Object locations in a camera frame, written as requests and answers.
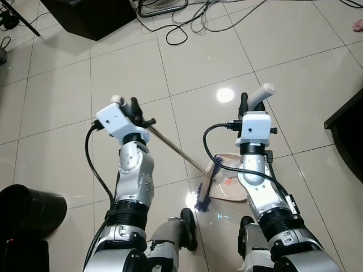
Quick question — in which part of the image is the dark low table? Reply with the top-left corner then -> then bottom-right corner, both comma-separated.
324,87 -> 363,183

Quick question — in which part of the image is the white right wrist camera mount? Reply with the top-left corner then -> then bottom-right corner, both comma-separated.
236,111 -> 274,146

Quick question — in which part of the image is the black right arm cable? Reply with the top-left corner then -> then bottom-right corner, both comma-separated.
202,120 -> 298,211

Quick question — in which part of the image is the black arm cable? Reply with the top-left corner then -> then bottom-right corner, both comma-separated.
84,120 -> 116,206
202,120 -> 298,211

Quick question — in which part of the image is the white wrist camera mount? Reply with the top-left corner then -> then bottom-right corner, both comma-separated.
236,111 -> 274,146
95,104 -> 150,143

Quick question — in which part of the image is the black floor cable bundle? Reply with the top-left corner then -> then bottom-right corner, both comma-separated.
136,0 -> 191,18

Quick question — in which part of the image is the black round waste bin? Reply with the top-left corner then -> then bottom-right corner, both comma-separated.
0,184 -> 68,237

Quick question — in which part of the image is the robot left leg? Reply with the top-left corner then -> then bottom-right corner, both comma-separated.
143,207 -> 199,272

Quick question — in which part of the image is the black tripod leg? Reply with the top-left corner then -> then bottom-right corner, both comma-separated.
0,0 -> 41,38

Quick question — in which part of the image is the looped grey floor cable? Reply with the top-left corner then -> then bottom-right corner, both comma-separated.
163,0 -> 267,46

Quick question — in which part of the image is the broom with blue bristles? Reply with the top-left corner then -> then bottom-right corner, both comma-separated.
110,94 -> 226,212

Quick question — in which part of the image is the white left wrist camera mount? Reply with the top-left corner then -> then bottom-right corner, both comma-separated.
95,104 -> 150,143

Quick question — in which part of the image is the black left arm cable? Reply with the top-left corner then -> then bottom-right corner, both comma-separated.
84,120 -> 116,206

